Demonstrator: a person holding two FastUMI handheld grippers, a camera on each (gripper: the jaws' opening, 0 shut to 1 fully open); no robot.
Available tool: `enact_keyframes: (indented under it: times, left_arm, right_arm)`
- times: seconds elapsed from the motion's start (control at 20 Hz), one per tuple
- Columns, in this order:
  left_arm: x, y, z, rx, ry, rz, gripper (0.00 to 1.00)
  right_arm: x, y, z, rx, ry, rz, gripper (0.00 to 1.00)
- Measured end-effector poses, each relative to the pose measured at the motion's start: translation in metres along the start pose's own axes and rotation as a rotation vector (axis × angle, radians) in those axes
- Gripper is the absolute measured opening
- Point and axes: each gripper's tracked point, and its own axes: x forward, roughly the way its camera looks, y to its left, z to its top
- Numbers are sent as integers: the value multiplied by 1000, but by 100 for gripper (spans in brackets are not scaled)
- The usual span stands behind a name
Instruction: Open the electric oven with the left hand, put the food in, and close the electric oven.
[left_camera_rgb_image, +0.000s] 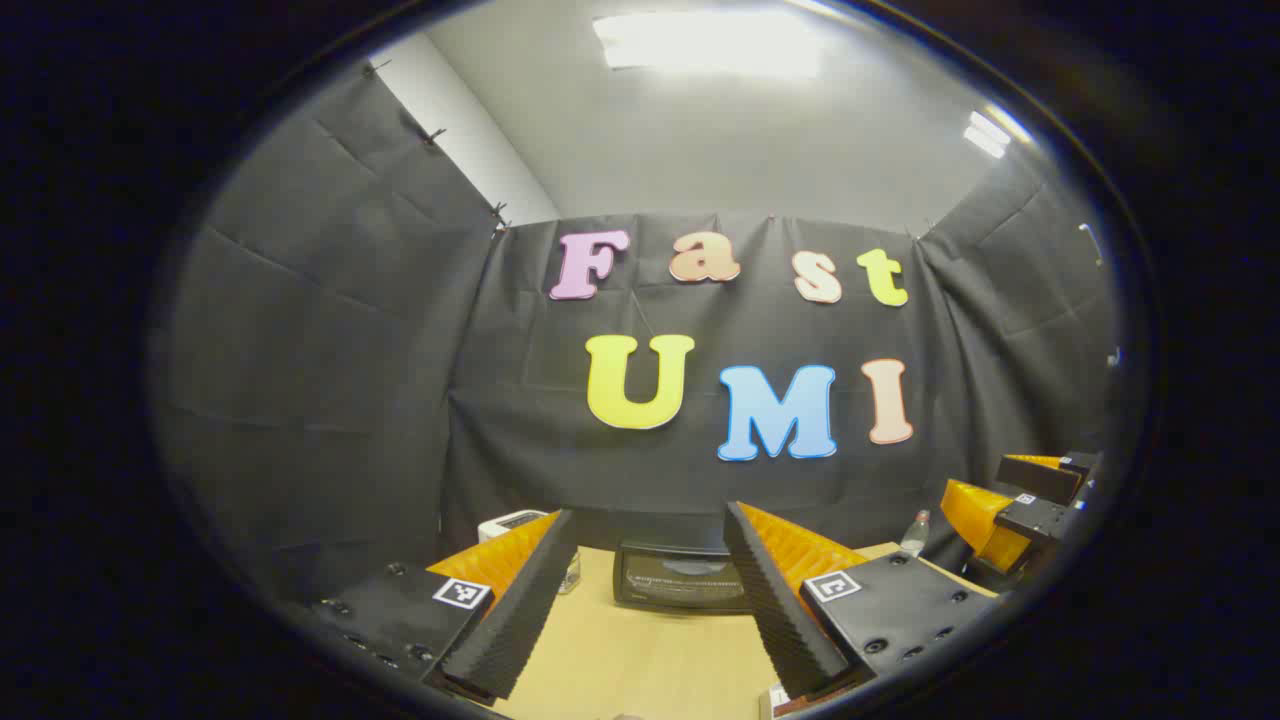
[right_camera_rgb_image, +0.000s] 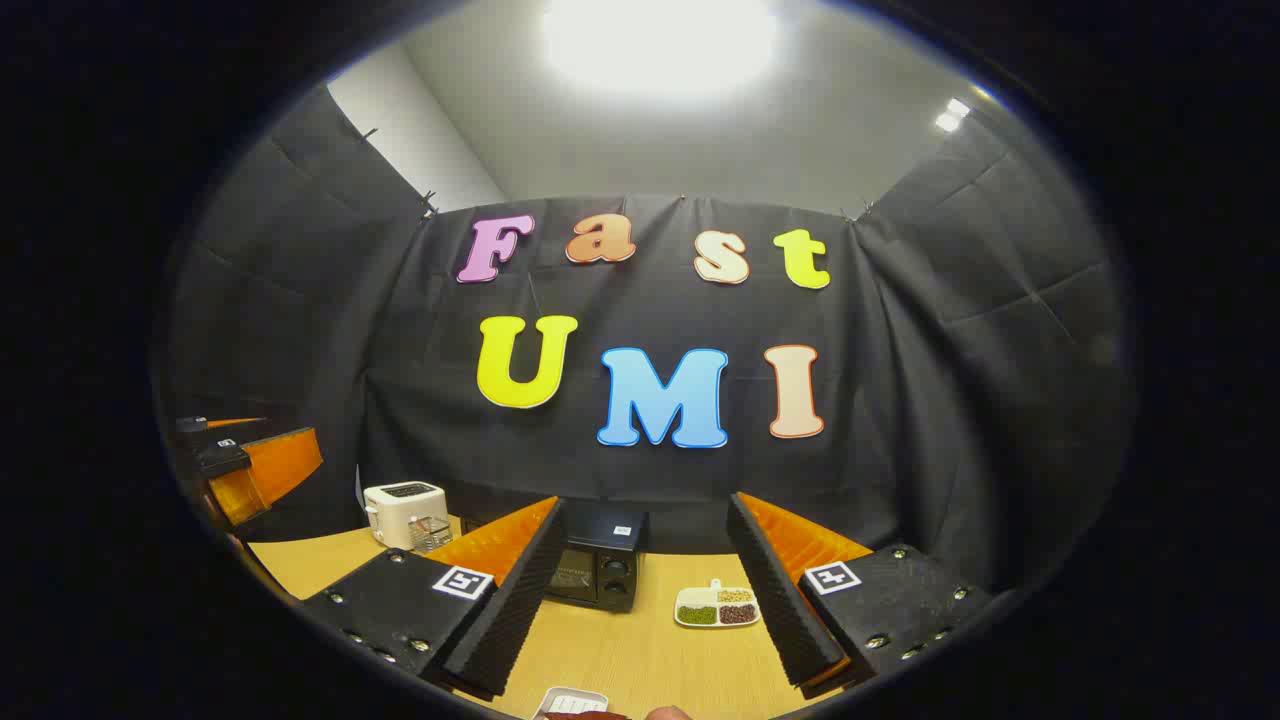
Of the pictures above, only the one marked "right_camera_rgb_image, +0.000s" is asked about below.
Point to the clear glass holder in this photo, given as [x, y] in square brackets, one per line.
[432, 535]

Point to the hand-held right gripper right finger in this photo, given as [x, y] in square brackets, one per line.
[775, 600]

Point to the white divided plate with beans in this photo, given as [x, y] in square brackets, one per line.
[700, 600]

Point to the tan rounded object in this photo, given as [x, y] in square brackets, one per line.
[670, 713]

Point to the small ceiling light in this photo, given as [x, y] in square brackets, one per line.
[952, 113]

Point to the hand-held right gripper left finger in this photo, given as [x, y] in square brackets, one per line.
[515, 610]

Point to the small white plate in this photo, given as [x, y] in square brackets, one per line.
[570, 698]

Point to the large ceiling light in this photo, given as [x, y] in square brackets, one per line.
[660, 40]

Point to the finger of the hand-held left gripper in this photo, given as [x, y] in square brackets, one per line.
[222, 457]
[195, 424]

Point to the black electric oven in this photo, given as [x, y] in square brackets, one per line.
[610, 560]

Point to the white toaster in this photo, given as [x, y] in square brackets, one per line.
[400, 510]

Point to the black backdrop cloth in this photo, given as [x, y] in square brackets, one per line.
[400, 350]

